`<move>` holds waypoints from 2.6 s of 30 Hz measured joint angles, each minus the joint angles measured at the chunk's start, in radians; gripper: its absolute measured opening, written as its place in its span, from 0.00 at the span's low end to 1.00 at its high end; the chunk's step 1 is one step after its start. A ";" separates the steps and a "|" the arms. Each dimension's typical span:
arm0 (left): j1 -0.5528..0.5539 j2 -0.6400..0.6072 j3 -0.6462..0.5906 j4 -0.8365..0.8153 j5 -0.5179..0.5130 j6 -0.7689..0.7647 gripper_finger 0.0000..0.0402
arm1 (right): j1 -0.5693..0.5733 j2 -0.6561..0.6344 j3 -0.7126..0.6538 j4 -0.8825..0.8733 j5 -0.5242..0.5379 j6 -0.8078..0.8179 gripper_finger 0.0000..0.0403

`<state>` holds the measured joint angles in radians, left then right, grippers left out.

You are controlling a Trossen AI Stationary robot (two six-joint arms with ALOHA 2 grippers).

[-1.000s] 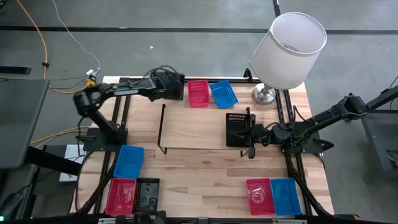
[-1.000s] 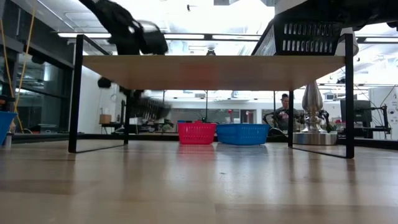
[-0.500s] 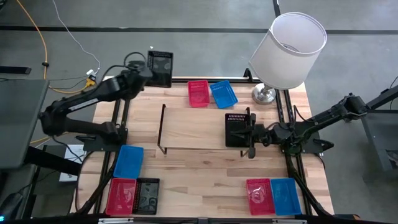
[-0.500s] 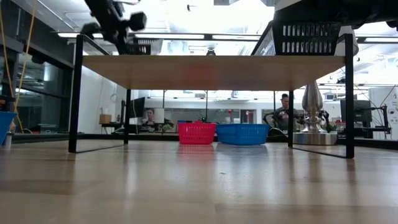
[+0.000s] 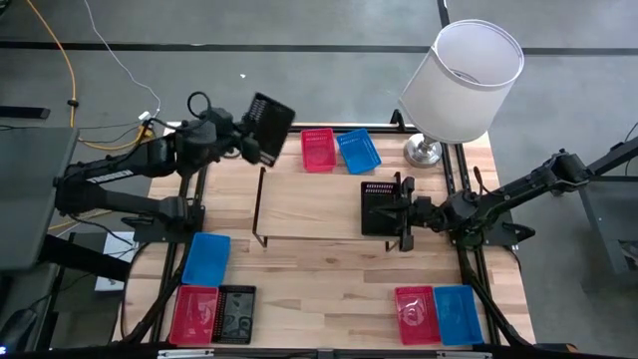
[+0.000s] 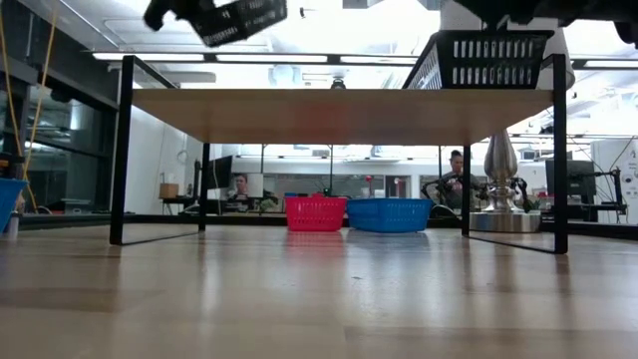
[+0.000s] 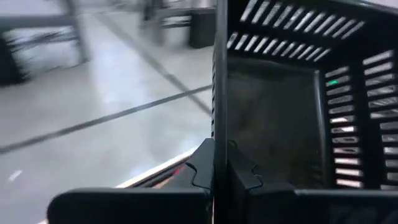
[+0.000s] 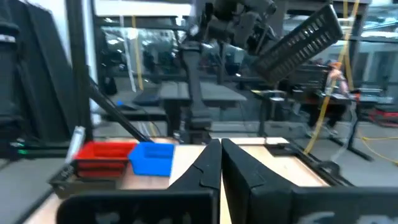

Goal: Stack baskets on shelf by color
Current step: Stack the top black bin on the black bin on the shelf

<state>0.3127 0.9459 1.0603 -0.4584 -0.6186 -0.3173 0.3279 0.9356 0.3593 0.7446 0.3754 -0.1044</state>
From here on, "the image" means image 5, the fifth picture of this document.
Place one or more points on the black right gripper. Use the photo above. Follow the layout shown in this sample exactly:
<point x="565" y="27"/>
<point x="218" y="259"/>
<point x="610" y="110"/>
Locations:
<point x="421" y="212"/>

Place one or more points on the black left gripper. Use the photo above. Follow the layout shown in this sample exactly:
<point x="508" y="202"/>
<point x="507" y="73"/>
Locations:
<point x="229" y="127"/>

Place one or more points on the black plastic basket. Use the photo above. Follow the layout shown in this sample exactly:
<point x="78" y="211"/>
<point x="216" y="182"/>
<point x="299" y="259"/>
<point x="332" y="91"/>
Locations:
<point x="234" y="314"/>
<point x="374" y="222"/>
<point x="274" y="129"/>

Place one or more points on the blue plastic basket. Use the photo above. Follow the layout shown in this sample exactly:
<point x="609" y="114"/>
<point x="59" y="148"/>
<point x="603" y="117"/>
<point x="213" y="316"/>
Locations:
<point x="206" y="259"/>
<point x="457" y="314"/>
<point x="359" y="152"/>

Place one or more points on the red plastic basket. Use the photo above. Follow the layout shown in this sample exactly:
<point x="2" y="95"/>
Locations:
<point x="319" y="149"/>
<point x="416" y="314"/>
<point x="193" y="314"/>

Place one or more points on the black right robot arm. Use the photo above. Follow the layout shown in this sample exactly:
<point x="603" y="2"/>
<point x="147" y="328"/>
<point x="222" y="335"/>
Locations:
<point x="518" y="192"/>

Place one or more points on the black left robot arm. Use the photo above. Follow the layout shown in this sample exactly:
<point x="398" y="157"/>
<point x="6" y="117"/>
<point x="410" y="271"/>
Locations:
<point x="109" y="175"/>

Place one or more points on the white power adapter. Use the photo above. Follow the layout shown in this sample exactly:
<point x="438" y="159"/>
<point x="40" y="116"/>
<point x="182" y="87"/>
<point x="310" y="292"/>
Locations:
<point x="145" y="115"/>

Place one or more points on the silver lamp with white shade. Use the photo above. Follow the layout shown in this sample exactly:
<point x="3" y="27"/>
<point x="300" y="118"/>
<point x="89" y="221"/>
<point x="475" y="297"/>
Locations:
<point x="463" y="85"/>

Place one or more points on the white paper sheet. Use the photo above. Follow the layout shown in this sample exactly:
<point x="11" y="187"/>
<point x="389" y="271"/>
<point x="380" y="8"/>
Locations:
<point x="117" y="249"/>

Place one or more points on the grey desk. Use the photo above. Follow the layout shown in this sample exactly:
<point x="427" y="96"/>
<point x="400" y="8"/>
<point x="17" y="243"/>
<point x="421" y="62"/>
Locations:
<point x="35" y="199"/>

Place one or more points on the dark grey metal stand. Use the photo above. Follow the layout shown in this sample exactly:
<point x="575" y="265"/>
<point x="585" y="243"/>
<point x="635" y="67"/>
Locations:
<point x="603" y="209"/>

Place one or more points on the black computer mouse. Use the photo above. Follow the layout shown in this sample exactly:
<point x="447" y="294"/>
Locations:
<point x="15" y="329"/>

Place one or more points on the black metal table frame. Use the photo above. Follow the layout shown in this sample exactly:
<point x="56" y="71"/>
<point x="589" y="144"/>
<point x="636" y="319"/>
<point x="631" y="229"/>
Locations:
<point x="462" y="169"/>

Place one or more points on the silver metal bracket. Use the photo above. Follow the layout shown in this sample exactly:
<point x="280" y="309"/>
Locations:
<point x="185" y="353"/>
<point x="463" y="355"/>

